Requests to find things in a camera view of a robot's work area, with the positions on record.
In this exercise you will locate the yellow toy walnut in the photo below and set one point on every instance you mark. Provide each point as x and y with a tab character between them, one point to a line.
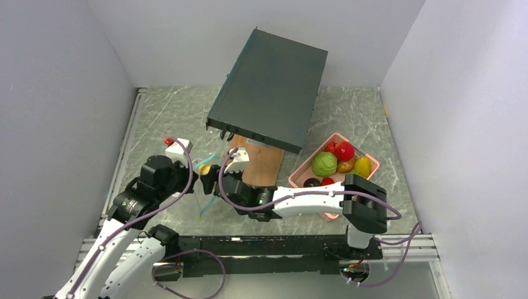
204	169

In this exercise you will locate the red toy apple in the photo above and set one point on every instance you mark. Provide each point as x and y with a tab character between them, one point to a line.
344	151

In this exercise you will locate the pink perforated plastic basket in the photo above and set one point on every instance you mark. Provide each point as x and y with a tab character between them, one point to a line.
303	172

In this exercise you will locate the brown toy kiwi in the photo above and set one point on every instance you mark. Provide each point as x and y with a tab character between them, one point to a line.
345	167

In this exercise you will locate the red toy strawberry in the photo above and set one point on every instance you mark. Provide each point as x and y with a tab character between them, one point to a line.
330	147

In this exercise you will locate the dark grey metal chassis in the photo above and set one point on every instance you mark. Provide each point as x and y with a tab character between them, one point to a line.
270	92

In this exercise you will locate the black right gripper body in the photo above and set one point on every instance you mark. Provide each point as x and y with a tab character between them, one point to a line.
214	177

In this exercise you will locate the dark purple toy mangosteen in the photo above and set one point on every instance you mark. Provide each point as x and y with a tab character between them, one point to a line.
312	182

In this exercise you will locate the wooden cutting board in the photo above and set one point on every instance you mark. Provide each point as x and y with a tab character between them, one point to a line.
264	160

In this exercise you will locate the aluminium side rail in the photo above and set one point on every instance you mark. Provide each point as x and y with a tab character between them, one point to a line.
119	172

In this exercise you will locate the red orange toy mango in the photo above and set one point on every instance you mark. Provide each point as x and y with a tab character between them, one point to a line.
327	181

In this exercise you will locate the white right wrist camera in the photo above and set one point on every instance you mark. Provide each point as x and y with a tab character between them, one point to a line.
237	161

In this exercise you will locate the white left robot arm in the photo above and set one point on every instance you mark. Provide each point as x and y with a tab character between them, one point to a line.
100	274

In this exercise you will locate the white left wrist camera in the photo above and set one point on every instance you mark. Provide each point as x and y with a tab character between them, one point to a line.
175	151

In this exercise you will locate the clear zip top bag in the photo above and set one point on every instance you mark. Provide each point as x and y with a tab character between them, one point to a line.
206	185

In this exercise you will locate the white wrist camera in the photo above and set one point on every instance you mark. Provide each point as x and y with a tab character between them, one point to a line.
175	151
237	161

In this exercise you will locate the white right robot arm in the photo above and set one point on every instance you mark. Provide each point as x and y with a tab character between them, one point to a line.
360	201

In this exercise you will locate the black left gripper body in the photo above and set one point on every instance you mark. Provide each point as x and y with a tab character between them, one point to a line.
180	176

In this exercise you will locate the green toy cabbage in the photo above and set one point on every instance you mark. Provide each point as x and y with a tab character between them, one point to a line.
324	164

